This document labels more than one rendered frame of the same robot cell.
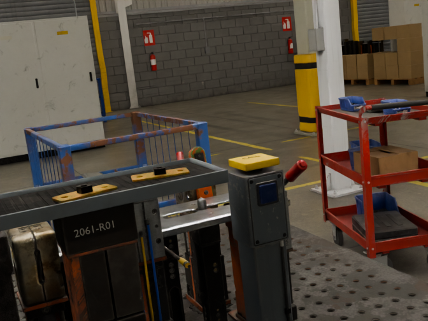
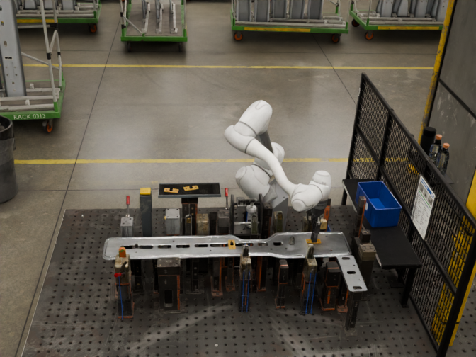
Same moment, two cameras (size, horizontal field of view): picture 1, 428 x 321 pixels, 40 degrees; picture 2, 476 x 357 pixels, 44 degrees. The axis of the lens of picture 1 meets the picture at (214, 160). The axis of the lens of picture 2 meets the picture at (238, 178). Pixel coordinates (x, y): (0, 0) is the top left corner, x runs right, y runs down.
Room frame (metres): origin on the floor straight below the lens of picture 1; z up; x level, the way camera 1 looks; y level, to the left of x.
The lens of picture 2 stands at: (3.52, 1.31, 3.01)
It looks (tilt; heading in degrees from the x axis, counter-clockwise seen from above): 31 degrees down; 197
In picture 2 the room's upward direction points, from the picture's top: 3 degrees clockwise
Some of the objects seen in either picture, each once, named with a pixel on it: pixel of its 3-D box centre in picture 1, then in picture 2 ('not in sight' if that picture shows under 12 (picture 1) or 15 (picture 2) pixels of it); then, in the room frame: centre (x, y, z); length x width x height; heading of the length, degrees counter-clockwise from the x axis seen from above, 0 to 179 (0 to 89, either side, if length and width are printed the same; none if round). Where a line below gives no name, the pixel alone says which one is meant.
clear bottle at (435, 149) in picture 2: not in sight; (435, 151); (0.48, 1.50, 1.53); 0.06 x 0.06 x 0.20
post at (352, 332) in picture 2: not in sight; (353, 309); (1.12, 1.24, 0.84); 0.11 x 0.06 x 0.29; 24
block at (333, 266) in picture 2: not in sight; (329, 285); (0.97, 1.09, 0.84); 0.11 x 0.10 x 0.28; 24
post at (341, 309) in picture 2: not in sight; (344, 286); (0.95, 1.17, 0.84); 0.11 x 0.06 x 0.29; 24
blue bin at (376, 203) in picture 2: not in sight; (377, 203); (0.43, 1.25, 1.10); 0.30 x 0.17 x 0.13; 29
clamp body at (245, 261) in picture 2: not in sight; (244, 282); (1.15, 0.65, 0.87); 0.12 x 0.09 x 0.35; 24
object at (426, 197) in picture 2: not in sight; (423, 207); (0.70, 1.50, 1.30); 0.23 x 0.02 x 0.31; 24
